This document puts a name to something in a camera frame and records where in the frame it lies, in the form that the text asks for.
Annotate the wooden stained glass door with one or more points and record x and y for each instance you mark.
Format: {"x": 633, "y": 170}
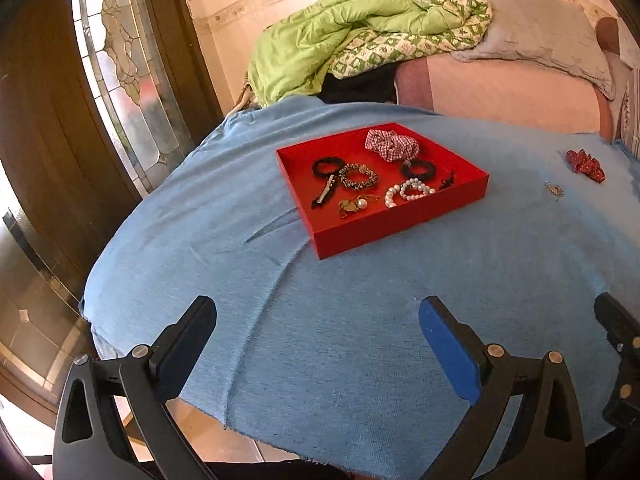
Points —
{"x": 50, "y": 110}

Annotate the grey pillow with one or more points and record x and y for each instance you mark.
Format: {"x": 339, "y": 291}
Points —
{"x": 530, "y": 25}

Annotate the black scrunchie with bead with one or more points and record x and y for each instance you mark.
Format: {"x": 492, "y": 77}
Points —
{"x": 407, "y": 172}

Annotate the leopard print scrunchie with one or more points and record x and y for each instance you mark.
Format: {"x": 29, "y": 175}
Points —
{"x": 369, "y": 176}

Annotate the red tray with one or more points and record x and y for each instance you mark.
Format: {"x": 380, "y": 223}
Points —
{"x": 350, "y": 235}

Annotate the small black hair clip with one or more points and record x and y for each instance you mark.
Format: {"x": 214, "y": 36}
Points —
{"x": 450, "y": 178}

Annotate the red plaid scrunchie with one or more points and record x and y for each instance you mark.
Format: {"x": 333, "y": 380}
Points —
{"x": 390, "y": 146}

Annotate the gold brooch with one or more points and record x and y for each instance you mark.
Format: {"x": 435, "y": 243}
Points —
{"x": 356, "y": 205}

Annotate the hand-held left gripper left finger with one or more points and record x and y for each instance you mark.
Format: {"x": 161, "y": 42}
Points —
{"x": 185, "y": 355}

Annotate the pink bed sheet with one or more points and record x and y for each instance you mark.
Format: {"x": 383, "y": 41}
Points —
{"x": 500, "y": 95}

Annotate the beige cloth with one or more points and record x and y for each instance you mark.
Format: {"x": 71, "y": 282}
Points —
{"x": 245, "y": 97}

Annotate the green patterned comforter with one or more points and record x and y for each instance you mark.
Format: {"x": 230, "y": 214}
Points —
{"x": 290, "y": 50}

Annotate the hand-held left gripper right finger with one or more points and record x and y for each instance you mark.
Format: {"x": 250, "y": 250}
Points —
{"x": 450, "y": 350}

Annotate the blue cloth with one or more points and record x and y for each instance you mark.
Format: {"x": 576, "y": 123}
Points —
{"x": 325, "y": 335}

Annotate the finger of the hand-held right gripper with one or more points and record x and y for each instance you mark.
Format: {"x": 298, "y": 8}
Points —
{"x": 625, "y": 340}

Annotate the black cloth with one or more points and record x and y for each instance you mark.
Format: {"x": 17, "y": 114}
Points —
{"x": 360, "y": 87}

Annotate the red polka dot bow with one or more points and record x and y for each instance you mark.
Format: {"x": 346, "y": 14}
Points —
{"x": 582, "y": 162}

